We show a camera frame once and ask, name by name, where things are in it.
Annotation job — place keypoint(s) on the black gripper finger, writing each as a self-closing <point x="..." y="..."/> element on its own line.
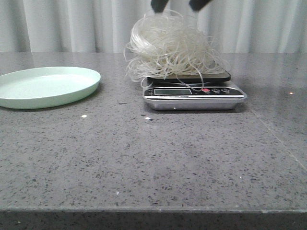
<point x="197" y="5"/>
<point x="158" y="6"/>

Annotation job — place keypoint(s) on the light green round plate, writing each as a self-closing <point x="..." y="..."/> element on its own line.
<point x="46" y="87"/>

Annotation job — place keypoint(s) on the white pleated curtain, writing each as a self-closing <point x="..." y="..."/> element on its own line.
<point x="237" y="26"/>

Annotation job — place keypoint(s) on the white vermicelli noodle bundle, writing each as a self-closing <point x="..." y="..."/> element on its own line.
<point x="165" y="48"/>

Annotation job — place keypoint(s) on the black silver kitchen scale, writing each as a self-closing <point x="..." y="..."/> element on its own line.
<point x="193" y="92"/>

